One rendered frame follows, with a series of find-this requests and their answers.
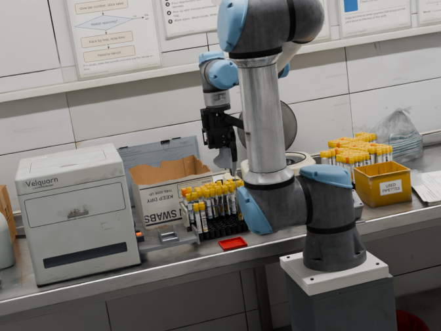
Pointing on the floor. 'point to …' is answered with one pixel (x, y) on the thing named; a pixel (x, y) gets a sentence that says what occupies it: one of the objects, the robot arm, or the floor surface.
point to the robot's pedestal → (344, 307)
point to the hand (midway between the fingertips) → (234, 171)
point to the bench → (218, 260)
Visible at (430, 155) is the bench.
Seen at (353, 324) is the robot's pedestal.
